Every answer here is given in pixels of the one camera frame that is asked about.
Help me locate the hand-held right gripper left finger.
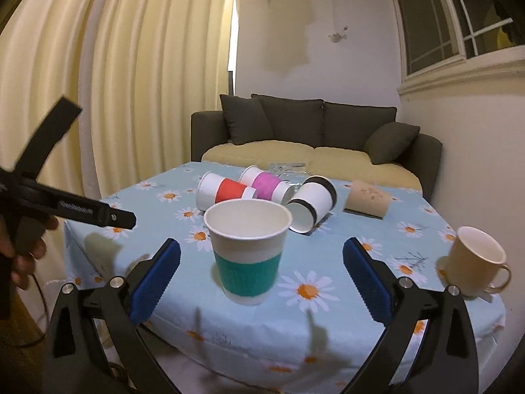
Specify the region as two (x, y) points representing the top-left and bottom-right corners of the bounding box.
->
(43, 238), (182, 394)

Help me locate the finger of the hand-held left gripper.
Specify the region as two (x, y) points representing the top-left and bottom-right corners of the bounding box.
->
(14, 96), (84, 181)
(0, 167), (137, 230)

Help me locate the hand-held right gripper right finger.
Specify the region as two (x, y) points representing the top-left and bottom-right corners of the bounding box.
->
(342, 236), (480, 394)

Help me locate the teal band paper cup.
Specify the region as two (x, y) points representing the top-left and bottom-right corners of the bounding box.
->
(203, 200), (293, 306)

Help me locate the brown paper cup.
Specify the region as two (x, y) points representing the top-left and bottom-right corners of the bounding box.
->
(344, 179), (395, 219)

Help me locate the black band paper cup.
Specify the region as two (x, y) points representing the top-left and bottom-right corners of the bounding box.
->
(286, 176), (338, 234)

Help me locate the red band paper cup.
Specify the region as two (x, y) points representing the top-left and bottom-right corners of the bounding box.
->
(196, 171), (258, 214)

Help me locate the pink band paper cup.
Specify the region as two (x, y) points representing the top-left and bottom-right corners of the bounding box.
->
(239, 165), (297, 206)

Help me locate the person's left hand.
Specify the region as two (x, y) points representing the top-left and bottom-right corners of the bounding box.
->
(0, 213), (60, 292)

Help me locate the cream curtain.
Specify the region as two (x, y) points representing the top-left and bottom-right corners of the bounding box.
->
(0, 0), (241, 230)

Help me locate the beige ceramic mug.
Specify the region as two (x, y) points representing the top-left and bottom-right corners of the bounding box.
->
(443, 226), (513, 298)

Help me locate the blue daisy tablecloth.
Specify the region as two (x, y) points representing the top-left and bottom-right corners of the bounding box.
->
(63, 161), (507, 378)

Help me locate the clear glass object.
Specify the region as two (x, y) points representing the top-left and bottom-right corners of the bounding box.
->
(268, 161), (308, 185)

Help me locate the dark grey square cushion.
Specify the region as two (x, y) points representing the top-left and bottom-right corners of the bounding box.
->
(364, 122), (421, 165)
(219, 94), (274, 146)

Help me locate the dark grey sofa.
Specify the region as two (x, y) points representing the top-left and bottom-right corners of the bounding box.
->
(190, 94), (443, 202)

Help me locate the dark grey wide cushion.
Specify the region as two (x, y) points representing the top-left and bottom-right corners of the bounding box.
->
(251, 94), (325, 148)
(323, 101), (398, 148)

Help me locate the yellow sofa blanket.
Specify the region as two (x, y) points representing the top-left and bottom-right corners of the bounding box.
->
(201, 140), (423, 193)

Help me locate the white framed window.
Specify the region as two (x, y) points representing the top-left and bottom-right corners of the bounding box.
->
(388, 0), (525, 95)

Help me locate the black cable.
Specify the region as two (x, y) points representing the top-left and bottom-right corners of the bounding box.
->
(12, 275), (48, 347)

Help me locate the hanging wall ornament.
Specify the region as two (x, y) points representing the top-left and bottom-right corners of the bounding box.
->
(328, 0), (349, 44)

